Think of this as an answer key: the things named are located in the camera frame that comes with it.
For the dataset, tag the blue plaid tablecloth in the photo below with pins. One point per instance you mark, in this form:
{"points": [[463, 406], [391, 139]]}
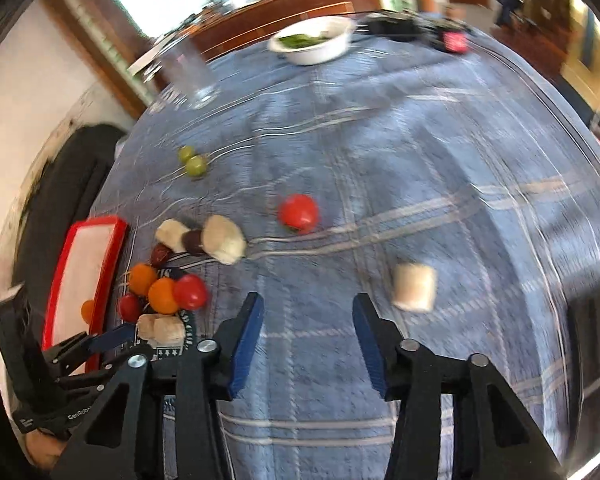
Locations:
{"points": [[380, 160]]}

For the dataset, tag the green fruit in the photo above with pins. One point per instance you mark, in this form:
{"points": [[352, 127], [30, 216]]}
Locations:
{"points": [[185, 153], [196, 166]]}

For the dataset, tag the green vegetables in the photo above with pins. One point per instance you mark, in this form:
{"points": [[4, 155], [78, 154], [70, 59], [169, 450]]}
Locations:
{"points": [[302, 39]]}

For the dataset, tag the white bowl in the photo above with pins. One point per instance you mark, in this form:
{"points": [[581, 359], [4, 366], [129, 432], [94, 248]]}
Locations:
{"points": [[315, 50]]}

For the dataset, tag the wooden counter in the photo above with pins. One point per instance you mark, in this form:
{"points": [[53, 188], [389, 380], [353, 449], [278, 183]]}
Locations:
{"points": [[260, 15]]}

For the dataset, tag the small red tomato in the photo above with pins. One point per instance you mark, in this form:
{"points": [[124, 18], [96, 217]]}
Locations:
{"points": [[129, 307]]}

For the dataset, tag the beige porous chunk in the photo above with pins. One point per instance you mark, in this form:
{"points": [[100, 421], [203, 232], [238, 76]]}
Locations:
{"points": [[172, 234], [225, 239], [169, 331], [414, 286], [145, 328]]}

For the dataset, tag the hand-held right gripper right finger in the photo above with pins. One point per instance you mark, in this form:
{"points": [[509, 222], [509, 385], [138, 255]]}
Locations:
{"points": [[370, 340]]}

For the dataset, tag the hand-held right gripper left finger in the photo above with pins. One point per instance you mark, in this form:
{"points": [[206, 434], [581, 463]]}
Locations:
{"points": [[245, 345]]}

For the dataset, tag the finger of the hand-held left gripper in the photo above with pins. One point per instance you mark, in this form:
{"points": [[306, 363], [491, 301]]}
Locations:
{"points": [[110, 338], [92, 377]]}

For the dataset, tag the person's left hand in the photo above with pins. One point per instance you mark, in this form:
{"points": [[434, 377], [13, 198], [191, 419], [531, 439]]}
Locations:
{"points": [[45, 447]]}

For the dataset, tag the red and black device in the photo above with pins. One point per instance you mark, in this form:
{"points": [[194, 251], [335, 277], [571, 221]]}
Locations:
{"points": [[452, 40]]}

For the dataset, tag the dark red fruit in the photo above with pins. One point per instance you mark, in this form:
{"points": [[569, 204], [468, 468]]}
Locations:
{"points": [[160, 254]]}

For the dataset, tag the small orange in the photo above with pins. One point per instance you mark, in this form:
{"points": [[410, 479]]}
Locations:
{"points": [[162, 296], [142, 278]]}

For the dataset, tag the large orange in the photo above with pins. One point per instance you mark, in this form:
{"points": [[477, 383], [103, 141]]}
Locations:
{"points": [[87, 311]]}

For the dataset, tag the clear drinking glass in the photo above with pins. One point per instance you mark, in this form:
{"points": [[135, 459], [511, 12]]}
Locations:
{"points": [[187, 75]]}

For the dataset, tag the dark purple fruit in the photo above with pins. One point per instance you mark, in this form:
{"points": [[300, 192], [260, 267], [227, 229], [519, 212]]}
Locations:
{"points": [[195, 242]]}

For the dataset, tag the red rimmed white tray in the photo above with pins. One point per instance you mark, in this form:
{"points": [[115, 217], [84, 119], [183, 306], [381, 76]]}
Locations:
{"points": [[85, 260]]}

